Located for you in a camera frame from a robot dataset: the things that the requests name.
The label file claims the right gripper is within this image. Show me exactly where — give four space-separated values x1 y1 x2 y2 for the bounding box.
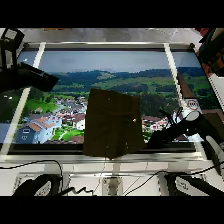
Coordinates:
146 125 183 149

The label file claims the dark brown garment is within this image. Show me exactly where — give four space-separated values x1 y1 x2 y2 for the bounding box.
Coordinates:
82 87 147 160

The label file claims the heap of clothes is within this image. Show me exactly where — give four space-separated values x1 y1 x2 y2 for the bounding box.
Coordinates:
198 28 224 78

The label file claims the black cable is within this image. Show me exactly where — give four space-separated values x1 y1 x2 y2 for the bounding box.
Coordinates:
124 169 168 197
61 185 98 197
0 159 64 188

